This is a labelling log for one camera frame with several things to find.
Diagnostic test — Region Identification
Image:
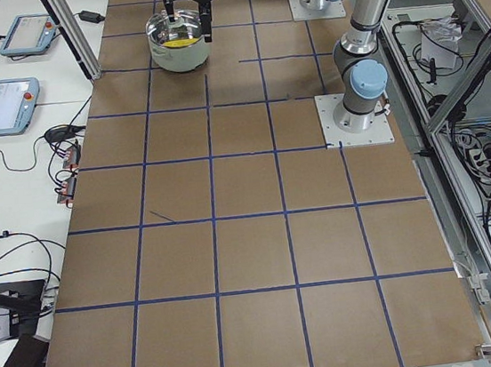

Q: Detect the glass pot lid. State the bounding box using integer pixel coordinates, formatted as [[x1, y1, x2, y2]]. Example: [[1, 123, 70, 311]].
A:
[[146, 9, 202, 48]]

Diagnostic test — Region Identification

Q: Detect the yellow corn cob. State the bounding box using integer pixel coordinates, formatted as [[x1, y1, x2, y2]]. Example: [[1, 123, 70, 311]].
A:
[[160, 38, 200, 51]]

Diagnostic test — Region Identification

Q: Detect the pale green steel pot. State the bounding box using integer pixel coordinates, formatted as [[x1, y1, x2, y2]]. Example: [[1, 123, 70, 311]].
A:
[[143, 6, 213, 76]]

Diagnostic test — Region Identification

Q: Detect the black power adapter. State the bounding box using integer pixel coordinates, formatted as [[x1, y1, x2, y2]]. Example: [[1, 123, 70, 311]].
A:
[[78, 10, 105, 24]]

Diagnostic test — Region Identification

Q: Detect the far blue teach pendant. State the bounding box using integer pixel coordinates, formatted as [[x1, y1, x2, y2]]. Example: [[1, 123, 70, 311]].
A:
[[0, 13, 57, 58]]

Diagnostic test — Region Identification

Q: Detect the blue teach pendant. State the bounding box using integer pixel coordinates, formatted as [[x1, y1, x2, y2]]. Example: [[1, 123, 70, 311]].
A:
[[0, 13, 57, 58], [0, 77, 40, 136]]

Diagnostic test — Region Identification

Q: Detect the near blue teach pendant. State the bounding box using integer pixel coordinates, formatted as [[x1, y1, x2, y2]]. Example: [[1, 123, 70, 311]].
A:
[[0, 77, 40, 136]]

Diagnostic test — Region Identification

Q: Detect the brown paper table mat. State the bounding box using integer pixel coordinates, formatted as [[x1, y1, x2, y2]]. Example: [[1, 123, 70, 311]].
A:
[[46, 0, 483, 367]]

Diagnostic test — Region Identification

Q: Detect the aluminium frame post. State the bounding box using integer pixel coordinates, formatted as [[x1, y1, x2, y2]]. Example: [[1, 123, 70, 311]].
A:
[[40, 0, 102, 81]]

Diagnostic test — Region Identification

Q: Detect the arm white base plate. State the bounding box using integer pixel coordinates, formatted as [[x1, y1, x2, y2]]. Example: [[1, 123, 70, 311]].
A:
[[288, 0, 346, 21], [314, 93, 395, 149]]

